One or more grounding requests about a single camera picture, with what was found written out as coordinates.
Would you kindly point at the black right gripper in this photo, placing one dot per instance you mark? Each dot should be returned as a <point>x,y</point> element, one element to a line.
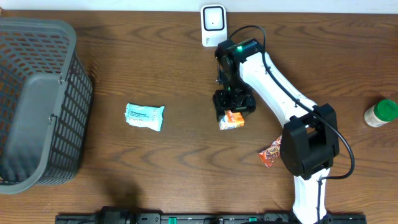
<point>222,102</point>

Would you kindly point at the orange snack box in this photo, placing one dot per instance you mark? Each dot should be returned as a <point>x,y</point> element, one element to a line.
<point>231,120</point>

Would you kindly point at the red snack packet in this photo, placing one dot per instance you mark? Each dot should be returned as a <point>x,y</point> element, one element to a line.
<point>271,153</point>

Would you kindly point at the teal wet wipes pack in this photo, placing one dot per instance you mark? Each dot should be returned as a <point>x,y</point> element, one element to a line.
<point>144,116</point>

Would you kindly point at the green lid jar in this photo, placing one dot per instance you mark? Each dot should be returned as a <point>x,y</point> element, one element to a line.
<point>381,113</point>

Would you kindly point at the white barcode scanner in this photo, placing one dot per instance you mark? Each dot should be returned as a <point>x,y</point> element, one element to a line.
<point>213,25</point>

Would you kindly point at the grey plastic basket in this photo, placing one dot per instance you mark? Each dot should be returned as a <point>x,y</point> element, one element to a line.
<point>46,98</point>

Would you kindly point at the black mounting rail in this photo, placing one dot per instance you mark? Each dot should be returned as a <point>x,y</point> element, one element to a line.
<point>113,215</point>

